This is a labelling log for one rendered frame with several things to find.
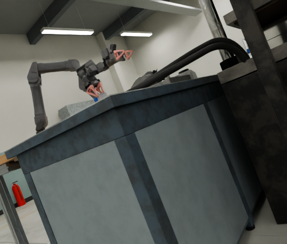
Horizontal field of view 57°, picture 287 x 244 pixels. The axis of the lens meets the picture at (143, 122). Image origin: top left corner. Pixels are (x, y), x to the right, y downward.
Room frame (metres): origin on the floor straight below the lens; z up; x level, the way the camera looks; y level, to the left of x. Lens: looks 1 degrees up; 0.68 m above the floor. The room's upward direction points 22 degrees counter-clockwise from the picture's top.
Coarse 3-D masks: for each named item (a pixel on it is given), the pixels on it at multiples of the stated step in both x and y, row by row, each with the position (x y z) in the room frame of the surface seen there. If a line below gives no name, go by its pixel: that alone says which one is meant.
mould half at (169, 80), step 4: (140, 76) 1.43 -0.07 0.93; (144, 76) 1.42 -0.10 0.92; (148, 76) 1.44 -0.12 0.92; (168, 76) 1.61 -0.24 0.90; (176, 76) 1.41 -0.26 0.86; (180, 76) 1.45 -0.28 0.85; (184, 76) 1.49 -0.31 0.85; (188, 76) 1.53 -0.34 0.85; (136, 80) 1.45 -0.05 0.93; (140, 80) 1.44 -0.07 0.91; (164, 80) 1.36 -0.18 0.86; (168, 80) 1.34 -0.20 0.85; (172, 80) 1.36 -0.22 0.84; (176, 80) 1.40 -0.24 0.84; (180, 80) 1.43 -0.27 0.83; (136, 84) 1.46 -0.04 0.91; (156, 84) 1.39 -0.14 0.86; (160, 84) 1.37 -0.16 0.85
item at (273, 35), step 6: (282, 18) 1.47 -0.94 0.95; (270, 24) 1.51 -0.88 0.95; (276, 24) 1.49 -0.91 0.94; (282, 24) 1.48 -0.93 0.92; (264, 30) 1.53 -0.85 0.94; (270, 30) 1.52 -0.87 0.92; (276, 30) 1.50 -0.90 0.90; (282, 30) 1.49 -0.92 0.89; (270, 36) 1.53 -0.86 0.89; (276, 36) 1.51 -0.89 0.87; (282, 36) 1.49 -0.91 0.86; (270, 42) 1.53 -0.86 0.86; (276, 42) 1.51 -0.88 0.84; (282, 42) 1.50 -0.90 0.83; (270, 48) 1.54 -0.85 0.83
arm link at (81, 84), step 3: (99, 63) 1.94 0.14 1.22; (108, 66) 1.97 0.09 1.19; (99, 69) 1.95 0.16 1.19; (102, 69) 1.94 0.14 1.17; (105, 69) 1.97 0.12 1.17; (99, 72) 2.00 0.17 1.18; (81, 81) 2.06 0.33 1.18; (81, 84) 2.07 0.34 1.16; (84, 84) 2.06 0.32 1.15; (81, 87) 2.07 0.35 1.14
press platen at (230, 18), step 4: (252, 0) 1.21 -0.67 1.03; (256, 0) 1.20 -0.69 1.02; (260, 0) 1.20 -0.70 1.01; (264, 0) 1.19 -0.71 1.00; (268, 0) 1.18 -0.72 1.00; (272, 0) 1.19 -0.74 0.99; (256, 4) 1.21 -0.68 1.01; (260, 4) 1.20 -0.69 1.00; (264, 4) 1.20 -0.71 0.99; (256, 8) 1.21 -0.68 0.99; (232, 12) 1.27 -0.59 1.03; (224, 16) 1.29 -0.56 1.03; (228, 16) 1.28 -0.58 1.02; (232, 16) 1.27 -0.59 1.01; (224, 20) 1.30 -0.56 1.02; (228, 20) 1.29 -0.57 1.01; (232, 20) 1.28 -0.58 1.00; (236, 20) 1.28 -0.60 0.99; (228, 24) 1.30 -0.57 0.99; (232, 24) 1.33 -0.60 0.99
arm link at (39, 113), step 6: (30, 84) 1.53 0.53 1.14; (36, 84) 1.53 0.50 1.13; (36, 90) 1.54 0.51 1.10; (36, 96) 1.54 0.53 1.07; (42, 96) 1.57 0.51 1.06; (36, 102) 1.54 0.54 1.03; (42, 102) 1.55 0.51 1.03; (36, 108) 1.53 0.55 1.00; (42, 108) 1.54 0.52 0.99; (36, 114) 1.52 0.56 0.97; (42, 114) 1.53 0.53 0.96; (36, 120) 1.52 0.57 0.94
